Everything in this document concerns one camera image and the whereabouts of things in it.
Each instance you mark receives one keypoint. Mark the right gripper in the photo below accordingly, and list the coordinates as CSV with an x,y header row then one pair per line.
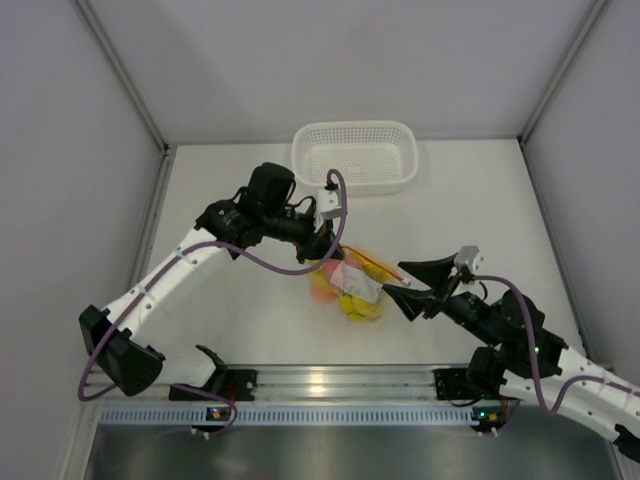
x,y
434,273

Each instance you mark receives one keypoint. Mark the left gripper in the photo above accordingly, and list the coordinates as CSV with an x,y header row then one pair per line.
x,y
318,242

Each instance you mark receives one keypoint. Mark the clear zip top bag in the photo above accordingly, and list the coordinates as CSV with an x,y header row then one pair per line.
x,y
355,287

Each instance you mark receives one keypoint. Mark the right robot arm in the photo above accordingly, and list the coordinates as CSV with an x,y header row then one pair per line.
x,y
519,359

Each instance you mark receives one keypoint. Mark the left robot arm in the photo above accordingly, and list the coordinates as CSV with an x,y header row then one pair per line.
x,y
259,223

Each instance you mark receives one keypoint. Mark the pink fake peach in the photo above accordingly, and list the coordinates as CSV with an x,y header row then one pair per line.
x,y
333,273

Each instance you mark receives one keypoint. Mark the orange fake fruit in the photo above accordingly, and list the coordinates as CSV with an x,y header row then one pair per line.
x,y
322,294

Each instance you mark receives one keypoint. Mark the yellow fake bananas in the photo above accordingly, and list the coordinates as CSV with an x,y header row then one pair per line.
x,y
360,305

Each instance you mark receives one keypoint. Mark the white perforated plastic basket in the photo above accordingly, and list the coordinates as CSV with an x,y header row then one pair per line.
x,y
375,157

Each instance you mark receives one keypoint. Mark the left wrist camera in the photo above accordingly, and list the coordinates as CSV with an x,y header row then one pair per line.
x,y
330,204

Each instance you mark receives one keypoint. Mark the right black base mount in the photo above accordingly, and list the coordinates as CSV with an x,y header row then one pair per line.
x,y
452,385

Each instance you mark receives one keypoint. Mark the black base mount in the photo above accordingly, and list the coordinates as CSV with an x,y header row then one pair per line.
x,y
452,385
235,384

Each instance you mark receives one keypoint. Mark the aluminium mounting rail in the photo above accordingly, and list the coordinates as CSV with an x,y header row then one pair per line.
x,y
286,384

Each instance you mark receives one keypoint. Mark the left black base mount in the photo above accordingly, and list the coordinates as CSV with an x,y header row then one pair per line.
x,y
235,384

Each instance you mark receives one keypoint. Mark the left aluminium frame post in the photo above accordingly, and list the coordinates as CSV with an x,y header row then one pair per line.
x,y
119,69

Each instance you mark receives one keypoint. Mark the aluminium frame post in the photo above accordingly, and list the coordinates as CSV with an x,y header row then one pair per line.
x,y
578,41
119,69

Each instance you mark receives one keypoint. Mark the white slotted cable duct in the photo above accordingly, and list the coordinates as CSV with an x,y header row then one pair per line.
x,y
270,415

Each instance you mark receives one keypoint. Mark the right aluminium frame post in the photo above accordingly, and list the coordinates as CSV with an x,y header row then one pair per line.
x,y
578,41

